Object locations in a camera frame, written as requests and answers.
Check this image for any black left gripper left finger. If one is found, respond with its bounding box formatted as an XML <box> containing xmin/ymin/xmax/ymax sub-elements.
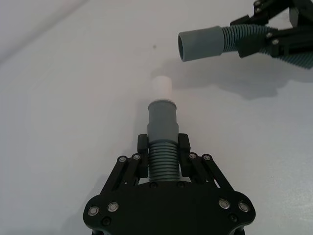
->
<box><xmin>102</xmin><ymin>133</ymin><xmax>150</xmax><ymax>194</ymax></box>

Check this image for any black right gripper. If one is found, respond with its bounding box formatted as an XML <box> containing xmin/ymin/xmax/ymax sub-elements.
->
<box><xmin>229</xmin><ymin>0</ymin><xmax>313</xmax><ymax>59</ymax></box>

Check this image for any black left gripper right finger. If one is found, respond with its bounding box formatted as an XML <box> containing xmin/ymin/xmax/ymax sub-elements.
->
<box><xmin>177</xmin><ymin>133</ymin><xmax>236</xmax><ymax>194</ymax></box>

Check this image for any grey corrugated hose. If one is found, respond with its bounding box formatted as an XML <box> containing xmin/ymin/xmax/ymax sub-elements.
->
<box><xmin>146</xmin><ymin>98</ymin><xmax>181</xmax><ymax>183</ymax></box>
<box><xmin>177</xmin><ymin>25</ymin><xmax>313</xmax><ymax>71</ymax></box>

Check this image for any white plastic tube plug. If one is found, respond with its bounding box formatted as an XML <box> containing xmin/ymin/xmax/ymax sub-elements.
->
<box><xmin>151</xmin><ymin>75</ymin><xmax>173</xmax><ymax>101</ymax></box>

